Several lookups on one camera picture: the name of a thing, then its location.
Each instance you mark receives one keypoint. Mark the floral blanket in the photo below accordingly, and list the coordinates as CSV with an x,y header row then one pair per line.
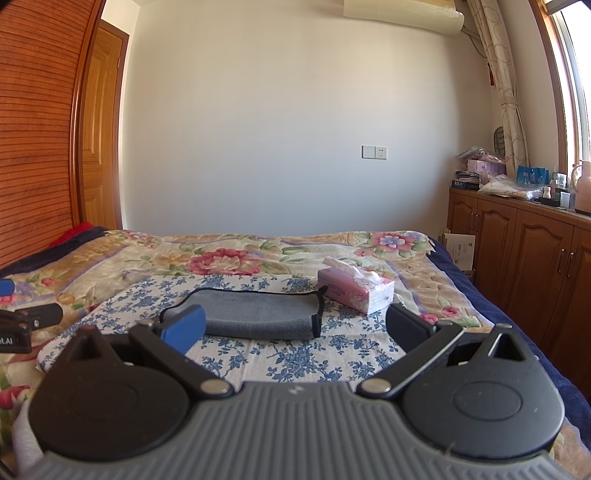
x,y
258,251

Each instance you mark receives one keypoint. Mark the pink thermos jug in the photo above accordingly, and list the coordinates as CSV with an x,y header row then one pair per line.
x,y
582,189

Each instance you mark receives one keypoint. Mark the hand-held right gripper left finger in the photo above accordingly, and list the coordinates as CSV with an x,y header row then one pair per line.
x,y
187,330

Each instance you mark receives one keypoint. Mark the red cloth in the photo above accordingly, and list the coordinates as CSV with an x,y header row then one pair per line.
x,y
71,234

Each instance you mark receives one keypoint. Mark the blue floral cloth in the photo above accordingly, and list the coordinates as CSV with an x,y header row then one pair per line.
x,y
286,355

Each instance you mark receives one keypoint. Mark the pink tissue box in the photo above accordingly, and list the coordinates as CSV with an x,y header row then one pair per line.
x,y
355,290

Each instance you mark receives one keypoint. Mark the white cardboard box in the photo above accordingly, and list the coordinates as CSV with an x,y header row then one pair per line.
x,y
461,251

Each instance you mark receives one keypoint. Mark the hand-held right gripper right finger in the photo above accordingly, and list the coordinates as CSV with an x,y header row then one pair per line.
x,y
405,323

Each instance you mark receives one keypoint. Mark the small white bottle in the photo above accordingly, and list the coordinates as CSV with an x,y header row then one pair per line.
x,y
546,193

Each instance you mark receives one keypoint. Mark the air conditioner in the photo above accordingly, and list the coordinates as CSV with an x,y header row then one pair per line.
x,y
406,16

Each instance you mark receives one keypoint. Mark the stack of books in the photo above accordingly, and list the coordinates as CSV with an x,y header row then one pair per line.
x,y
468,181

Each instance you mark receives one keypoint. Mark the wooden window frame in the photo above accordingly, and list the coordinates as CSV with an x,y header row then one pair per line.
x,y
561,92

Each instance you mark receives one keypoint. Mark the hand fan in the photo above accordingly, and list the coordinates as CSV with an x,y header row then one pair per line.
x,y
499,141

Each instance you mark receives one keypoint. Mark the blue box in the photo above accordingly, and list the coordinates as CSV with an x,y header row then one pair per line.
x,y
532,175

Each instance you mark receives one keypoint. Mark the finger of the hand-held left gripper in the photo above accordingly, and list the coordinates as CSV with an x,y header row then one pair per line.
x,y
41,316
5,287

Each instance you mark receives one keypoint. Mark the clear plastic bag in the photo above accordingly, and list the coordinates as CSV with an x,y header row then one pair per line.
x,y
512,188

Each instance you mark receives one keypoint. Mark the white wall socket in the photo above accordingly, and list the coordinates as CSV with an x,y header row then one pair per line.
x,y
374,152

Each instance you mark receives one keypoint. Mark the purple and grey towel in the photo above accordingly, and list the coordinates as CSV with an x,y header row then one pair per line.
x,y
258,318

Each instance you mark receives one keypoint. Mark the patterned curtain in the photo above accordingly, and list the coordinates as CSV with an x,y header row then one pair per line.
x,y
505,83

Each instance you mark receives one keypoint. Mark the wooden room door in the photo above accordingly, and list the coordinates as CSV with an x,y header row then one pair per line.
x,y
101,138

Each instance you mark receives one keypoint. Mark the red hanging tassel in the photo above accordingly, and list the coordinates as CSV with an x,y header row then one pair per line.
x,y
490,74

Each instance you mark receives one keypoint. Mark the wooden cabinet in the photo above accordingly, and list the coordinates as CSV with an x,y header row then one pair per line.
x,y
531,258

